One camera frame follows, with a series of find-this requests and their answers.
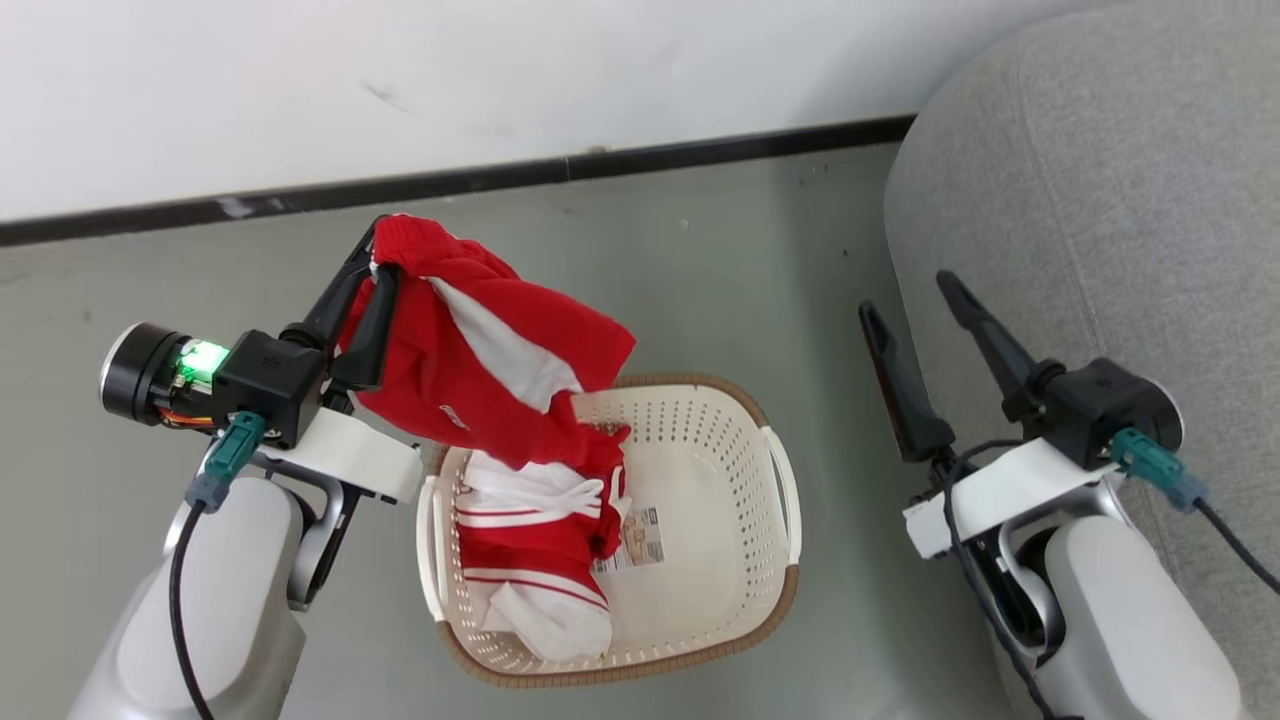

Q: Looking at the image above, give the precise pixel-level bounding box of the arm teal plug cable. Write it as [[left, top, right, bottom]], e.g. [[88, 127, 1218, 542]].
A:
[[165, 410, 269, 720], [1110, 428, 1280, 596]]

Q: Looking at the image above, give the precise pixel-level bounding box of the grey fabric sofa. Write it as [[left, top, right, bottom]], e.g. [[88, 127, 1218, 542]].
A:
[[883, 0, 1280, 720]]

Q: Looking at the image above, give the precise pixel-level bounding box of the right arm teal plug cable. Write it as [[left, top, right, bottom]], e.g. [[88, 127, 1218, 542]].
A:
[[1110, 428, 1280, 596]]

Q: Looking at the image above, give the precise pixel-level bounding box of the red garment with white stripe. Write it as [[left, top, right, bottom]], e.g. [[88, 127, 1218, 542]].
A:
[[338, 213, 638, 471]]

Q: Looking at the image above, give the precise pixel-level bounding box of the cream perforated laundry basket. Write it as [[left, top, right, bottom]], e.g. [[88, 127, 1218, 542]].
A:
[[415, 373, 803, 689]]

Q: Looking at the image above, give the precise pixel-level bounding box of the left arm teal plug cable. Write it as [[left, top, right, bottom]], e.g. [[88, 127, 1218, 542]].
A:
[[165, 410, 269, 720]]

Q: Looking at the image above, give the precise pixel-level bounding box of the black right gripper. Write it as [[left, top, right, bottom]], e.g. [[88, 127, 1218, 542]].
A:
[[859, 270, 1186, 471]]

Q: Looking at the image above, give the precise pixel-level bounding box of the paper label sticker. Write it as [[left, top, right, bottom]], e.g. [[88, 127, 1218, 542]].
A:
[[595, 505, 667, 573]]

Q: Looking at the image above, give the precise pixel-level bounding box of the black baseboard strip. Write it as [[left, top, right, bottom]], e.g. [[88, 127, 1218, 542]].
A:
[[0, 114, 917, 248]]

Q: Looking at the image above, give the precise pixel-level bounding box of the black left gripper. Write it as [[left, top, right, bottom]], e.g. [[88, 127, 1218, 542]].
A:
[[100, 215, 403, 448]]

